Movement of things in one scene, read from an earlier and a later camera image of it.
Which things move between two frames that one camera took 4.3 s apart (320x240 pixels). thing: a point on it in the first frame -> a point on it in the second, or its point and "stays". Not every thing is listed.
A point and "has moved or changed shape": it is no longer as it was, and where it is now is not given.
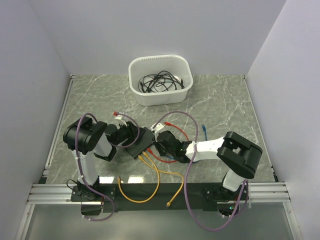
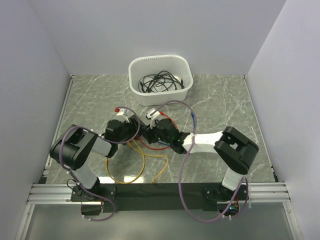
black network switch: (145, 138) has moved or changed shape
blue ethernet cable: (204, 128) -> (163, 143)
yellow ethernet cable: (144, 153) -> (140, 174)
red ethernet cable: (163, 160) -> (162, 113)
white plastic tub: (160, 80) stays
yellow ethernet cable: (168, 204) -> (160, 172)
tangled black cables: (162, 81) stays
